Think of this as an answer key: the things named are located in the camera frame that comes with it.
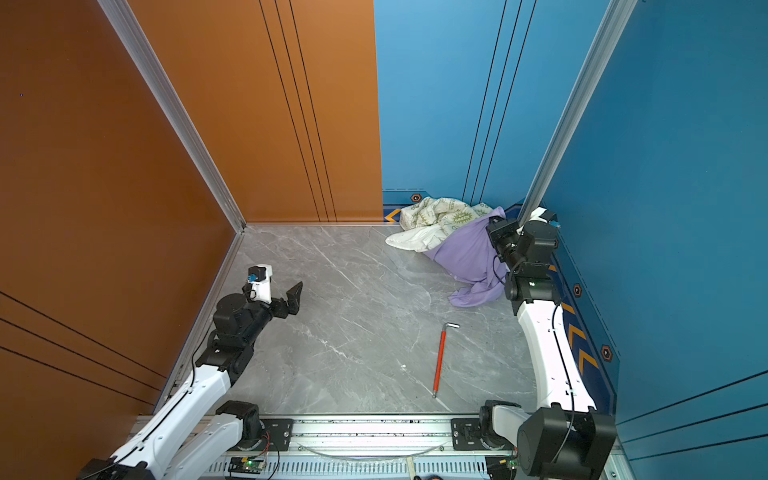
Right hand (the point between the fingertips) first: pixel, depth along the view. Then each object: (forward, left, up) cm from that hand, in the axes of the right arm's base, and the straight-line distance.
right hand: (484, 213), depth 73 cm
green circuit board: (-47, +58, -37) cm, 84 cm away
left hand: (-8, +52, -15) cm, 55 cm away
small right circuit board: (-47, -5, -36) cm, 59 cm away
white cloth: (+19, +13, -30) cm, 38 cm away
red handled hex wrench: (-22, +9, -36) cm, 43 cm away
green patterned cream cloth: (+28, +3, -25) cm, 37 cm away
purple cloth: (+2, +1, -18) cm, 18 cm away
